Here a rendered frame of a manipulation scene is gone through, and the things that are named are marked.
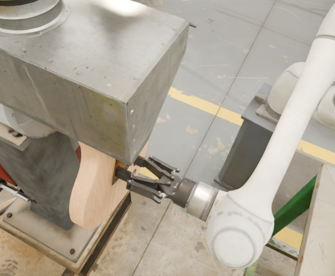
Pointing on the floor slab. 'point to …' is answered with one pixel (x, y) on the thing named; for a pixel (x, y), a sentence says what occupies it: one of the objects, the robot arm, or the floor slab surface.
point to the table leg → (294, 207)
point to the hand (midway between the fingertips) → (124, 163)
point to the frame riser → (92, 257)
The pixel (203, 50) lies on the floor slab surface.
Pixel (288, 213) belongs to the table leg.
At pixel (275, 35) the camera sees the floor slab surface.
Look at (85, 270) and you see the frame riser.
